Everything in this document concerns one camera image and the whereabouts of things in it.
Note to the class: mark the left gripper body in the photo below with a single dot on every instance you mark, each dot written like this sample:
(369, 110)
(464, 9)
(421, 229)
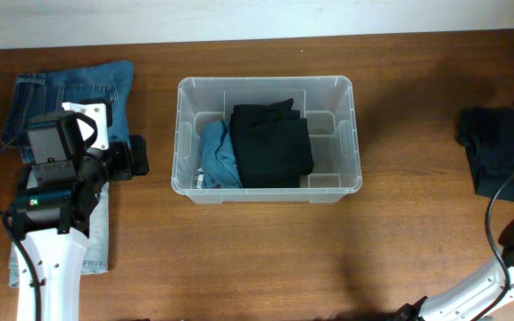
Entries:
(136, 154)

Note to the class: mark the black garment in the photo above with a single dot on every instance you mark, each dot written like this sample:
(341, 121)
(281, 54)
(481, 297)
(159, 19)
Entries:
(272, 145)
(488, 138)

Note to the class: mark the light blue folded jeans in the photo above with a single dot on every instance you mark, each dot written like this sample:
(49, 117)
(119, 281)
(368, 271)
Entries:
(96, 261)

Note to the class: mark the dark blue folded jeans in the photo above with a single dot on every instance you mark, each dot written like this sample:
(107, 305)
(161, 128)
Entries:
(39, 93)

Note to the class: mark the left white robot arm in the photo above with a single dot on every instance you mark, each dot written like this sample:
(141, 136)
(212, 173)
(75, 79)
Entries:
(49, 219)

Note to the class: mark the blue shirt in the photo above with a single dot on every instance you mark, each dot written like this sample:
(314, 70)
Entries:
(218, 167)

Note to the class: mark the clear plastic storage bin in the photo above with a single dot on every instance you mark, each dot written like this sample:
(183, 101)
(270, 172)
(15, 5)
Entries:
(326, 102)

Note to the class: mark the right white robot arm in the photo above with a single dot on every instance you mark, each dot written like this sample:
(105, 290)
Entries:
(481, 293)

